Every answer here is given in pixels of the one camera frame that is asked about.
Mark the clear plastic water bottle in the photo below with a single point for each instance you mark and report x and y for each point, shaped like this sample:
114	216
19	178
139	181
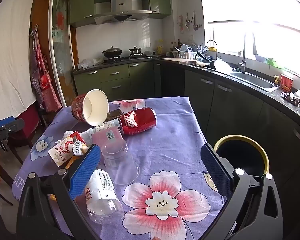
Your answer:
102	195

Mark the dark wooden chair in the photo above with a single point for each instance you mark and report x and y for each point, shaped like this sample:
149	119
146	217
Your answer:
15	150

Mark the bright window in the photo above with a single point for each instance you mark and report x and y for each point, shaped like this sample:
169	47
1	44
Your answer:
265	5

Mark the red instant noodle tub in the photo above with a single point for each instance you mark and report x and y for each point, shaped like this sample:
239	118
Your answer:
287	83

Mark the gas stove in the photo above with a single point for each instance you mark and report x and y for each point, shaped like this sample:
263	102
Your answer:
127	59

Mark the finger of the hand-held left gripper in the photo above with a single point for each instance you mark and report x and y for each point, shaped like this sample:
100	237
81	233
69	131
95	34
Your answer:
12	129
5	123

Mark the clear plastic cup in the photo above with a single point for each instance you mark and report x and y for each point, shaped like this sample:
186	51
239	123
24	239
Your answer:
120	165

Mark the purple floral tablecloth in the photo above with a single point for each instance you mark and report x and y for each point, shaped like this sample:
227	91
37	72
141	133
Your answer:
165	142

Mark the wooden cutting board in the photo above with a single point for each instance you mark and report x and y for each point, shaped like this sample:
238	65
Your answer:
175	59

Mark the green base cabinet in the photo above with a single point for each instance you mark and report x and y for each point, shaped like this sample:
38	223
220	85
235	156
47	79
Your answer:
140	77

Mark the dark sauce bottles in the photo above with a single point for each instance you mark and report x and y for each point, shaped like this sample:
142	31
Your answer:
177	45

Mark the white dish rack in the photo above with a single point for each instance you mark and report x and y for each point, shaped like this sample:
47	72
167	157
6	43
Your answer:
183	55

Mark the dark base cabinet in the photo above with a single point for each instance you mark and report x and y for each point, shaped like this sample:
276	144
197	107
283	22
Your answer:
240	100

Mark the black lidded wok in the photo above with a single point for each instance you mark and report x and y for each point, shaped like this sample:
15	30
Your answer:
112	52

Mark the black frying pan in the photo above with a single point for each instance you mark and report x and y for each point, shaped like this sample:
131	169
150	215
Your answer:
205	58

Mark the hanging kitchen utensils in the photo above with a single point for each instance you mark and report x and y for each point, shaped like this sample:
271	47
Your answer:
187	21

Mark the white plastic bags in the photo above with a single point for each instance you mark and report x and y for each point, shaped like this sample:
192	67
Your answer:
90	63

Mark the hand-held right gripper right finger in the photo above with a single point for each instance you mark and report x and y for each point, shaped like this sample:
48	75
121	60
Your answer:
215	170

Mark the white hanging cloth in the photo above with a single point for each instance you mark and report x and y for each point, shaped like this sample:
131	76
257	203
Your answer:
10	55

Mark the red soda can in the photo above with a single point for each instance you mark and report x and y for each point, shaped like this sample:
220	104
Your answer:
140	122

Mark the red checked apron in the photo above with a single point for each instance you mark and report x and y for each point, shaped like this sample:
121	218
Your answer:
46	85

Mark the sliding glass door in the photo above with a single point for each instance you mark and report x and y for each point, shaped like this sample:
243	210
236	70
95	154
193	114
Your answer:
62	55

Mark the red chair cloth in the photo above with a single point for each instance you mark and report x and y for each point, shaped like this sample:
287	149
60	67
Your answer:
27	122

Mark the dark crumpled rag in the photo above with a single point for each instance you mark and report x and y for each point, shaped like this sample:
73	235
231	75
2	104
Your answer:
291	98

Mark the white tissue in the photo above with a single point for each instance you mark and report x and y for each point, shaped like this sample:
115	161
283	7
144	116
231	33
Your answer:
65	135

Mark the red paper noodle bowl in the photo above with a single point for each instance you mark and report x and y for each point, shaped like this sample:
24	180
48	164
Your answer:
97	107

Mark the green wall cabinet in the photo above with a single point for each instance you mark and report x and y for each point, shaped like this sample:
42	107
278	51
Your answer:
81	5

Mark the tall kitchen faucet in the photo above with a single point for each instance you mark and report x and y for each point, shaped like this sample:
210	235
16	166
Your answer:
244	55

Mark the small curved tap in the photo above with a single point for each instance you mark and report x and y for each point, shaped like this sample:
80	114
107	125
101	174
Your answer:
212	46

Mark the steel cooking pot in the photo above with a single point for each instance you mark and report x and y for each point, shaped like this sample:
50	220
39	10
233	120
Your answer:
136	51

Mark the upright white plates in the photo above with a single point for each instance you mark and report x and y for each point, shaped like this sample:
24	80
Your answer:
187	48

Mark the black kitchen countertop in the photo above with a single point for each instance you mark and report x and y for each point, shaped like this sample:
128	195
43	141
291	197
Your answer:
275	97

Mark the yellow soap pump bottle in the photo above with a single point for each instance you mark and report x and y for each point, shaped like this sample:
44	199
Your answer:
276	80

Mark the white round plate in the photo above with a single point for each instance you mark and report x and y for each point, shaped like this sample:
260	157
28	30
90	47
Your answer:
223	67

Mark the small white drink bottle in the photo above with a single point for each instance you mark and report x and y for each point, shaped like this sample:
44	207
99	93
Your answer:
106	126

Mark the pink packet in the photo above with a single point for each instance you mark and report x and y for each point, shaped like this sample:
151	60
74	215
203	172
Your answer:
110	136

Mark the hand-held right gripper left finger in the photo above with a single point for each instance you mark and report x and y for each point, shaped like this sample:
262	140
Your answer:
83	172

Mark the blue waste bin yellow rim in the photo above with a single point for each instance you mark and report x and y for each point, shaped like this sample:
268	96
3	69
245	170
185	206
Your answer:
240	155

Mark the red white milk carton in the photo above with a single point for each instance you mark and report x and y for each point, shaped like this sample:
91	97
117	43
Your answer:
61	152

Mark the wooden rolling pin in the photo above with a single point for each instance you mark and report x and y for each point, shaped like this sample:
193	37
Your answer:
192	63

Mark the steel range hood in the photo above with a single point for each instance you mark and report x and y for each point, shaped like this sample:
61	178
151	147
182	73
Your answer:
122	15

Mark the steel sink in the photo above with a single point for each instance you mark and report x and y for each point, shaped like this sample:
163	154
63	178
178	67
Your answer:
255	81

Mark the small beige yogurt bottle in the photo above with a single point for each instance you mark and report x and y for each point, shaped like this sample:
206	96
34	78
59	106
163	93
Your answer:
82	148

